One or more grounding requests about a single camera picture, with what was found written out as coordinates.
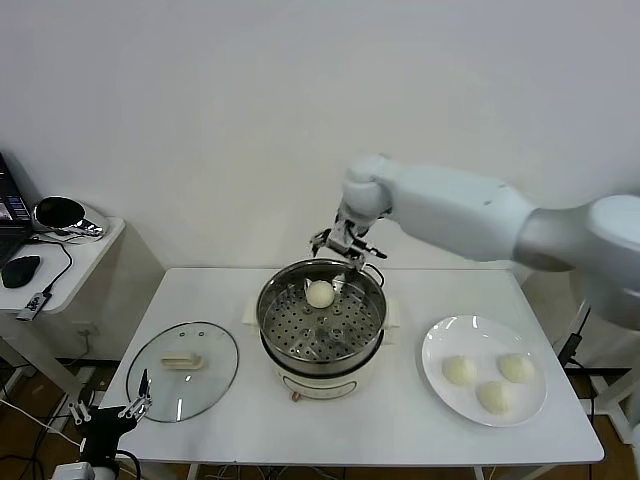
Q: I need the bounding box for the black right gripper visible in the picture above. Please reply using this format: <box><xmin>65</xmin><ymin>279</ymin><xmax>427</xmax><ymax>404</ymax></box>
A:
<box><xmin>303</xmin><ymin>212</ymin><xmax>389</xmax><ymax>297</ymax></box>

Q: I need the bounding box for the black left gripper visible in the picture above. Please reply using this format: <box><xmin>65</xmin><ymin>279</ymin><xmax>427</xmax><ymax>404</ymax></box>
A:
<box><xmin>68</xmin><ymin>368</ymin><xmax>153</xmax><ymax>460</ymax></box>

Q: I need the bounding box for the white steamed baozi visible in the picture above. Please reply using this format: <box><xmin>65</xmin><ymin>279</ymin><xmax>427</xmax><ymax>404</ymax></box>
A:
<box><xmin>475</xmin><ymin>380</ymin><xmax>515</xmax><ymax>415</ymax></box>
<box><xmin>441</xmin><ymin>354</ymin><xmax>478</xmax><ymax>387</ymax></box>
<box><xmin>496</xmin><ymin>352</ymin><xmax>536</xmax><ymax>384</ymax></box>
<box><xmin>305</xmin><ymin>279</ymin><xmax>335</xmax><ymax>309</ymax></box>

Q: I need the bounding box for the glass lid with cream handle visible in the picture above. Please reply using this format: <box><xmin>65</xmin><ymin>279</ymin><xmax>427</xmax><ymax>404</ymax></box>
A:
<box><xmin>125</xmin><ymin>321</ymin><xmax>240</xmax><ymax>425</ymax></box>

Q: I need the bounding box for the perforated steel steamer basket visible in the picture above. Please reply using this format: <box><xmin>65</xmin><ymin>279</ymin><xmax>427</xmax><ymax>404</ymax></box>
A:
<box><xmin>256</xmin><ymin>258</ymin><xmax>388</xmax><ymax>376</ymax></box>

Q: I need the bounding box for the white power strip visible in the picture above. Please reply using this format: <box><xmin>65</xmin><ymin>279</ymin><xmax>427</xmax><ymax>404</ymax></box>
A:
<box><xmin>74</xmin><ymin>368</ymin><xmax>106</xmax><ymax>394</ymax></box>

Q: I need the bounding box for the grey usb hub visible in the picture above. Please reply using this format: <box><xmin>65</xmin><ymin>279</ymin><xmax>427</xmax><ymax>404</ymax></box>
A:
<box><xmin>16</xmin><ymin>292</ymin><xmax>53</xmax><ymax>321</ymax></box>

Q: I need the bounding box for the cream electric cooker base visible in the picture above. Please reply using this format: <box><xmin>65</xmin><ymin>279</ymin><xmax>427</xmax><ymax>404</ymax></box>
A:
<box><xmin>242</xmin><ymin>294</ymin><xmax>403</xmax><ymax>403</ymax></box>

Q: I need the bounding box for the white side table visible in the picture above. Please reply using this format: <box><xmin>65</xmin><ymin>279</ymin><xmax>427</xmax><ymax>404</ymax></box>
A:
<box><xmin>0</xmin><ymin>217</ymin><xmax>126</xmax><ymax>406</ymax></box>
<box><xmin>584</xmin><ymin>369</ymin><xmax>640</xmax><ymax>446</ymax></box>

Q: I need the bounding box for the black computer mouse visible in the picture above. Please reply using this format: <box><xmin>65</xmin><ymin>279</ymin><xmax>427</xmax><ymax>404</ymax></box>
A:
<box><xmin>1</xmin><ymin>254</ymin><xmax>41</xmax><ymax>289</ymax></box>

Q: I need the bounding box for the round white plate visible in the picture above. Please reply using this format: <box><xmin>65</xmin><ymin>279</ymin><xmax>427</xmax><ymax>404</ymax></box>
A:
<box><xmin>421</xmin><ymin>314</ymin><xmax>548</xmax><ymax>428</ymax></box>

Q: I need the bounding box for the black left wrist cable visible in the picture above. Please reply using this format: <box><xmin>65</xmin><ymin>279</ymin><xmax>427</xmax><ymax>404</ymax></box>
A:
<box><xmin>112</xmin><ymin>449</ymin><xmax>144</xmax><ymax>480</ymax></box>

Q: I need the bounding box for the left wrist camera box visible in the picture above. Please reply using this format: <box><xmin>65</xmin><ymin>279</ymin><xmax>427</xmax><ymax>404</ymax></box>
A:
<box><xmin>52</xmin><ymin>462</ymin><xmax>96</xmax><ymax>480</ymax></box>

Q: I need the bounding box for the white floor cable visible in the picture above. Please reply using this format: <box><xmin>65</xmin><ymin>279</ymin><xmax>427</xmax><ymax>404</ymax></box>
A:
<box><xmin>0</xmin><ymin>398</ymin><xmax>84</xmax><ymax>446</ymax></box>

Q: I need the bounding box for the thin black usb cable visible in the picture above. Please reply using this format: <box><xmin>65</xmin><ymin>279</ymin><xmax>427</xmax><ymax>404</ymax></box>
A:
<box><xmin>27</xmin><ymin>234</ymin><xmax>74</xmax><ymax>296</ymax></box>

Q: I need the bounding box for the black cable with adapter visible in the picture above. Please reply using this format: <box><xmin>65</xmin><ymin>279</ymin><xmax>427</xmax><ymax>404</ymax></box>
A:
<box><xmin>558</xmin><ymin>299</ymin><xmax>591</xmax><ymax>370</ymax></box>

